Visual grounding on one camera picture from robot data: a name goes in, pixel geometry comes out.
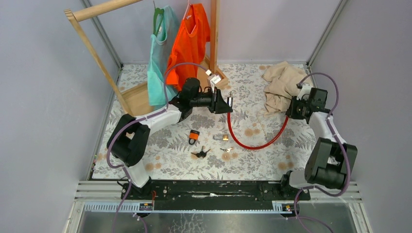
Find wooden clothes rack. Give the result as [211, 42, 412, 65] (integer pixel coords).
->
[64, 0, 229, 116]

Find small brass padlock keys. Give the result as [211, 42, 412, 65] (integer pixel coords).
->
[220, 147, 233, 152]

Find orange black padlock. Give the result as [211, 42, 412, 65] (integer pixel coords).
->
[188, 130, 200, 145]

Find brass padlock with key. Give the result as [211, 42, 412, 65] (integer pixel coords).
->
[213, 134, 229, 141]

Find white pink clothes hanger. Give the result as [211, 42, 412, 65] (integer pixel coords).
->
[182, 0, 199, 37]

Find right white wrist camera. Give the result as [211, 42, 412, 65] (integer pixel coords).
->
[296, 83, 313, 100]

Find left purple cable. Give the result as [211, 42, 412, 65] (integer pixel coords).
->
[106, 63, 210, 233]

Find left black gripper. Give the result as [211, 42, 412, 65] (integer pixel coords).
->
[189, 86, 233, 114]

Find black key bunch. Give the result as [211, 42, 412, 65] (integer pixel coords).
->
[191, 146, 210, 159]

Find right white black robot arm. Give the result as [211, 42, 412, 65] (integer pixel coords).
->
[278, 83, 358, 200]

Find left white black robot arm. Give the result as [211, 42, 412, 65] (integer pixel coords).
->
[106, 78, 233, 200]

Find green clothes hanger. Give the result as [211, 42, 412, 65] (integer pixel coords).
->
[153, 1, 165, 36]

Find teal shirt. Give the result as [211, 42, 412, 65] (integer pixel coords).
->
[147, 5, 180, 108]

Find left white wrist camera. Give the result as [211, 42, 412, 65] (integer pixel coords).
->
[205, 69, 222, 92]

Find beige crumpled cloth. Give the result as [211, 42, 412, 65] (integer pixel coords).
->
[262, 61, 307, 114]

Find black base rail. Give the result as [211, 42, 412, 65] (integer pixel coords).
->
[121, 180, 298, 211]

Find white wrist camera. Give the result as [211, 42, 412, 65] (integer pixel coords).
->
[296, 83, 313, 100]
[205, 69, 222, 92]

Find orange shirt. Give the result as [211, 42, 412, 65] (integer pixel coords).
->
[166, 3, 210, 91]

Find floral patterned mat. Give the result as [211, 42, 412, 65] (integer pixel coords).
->
[92, 63, 329, 182]

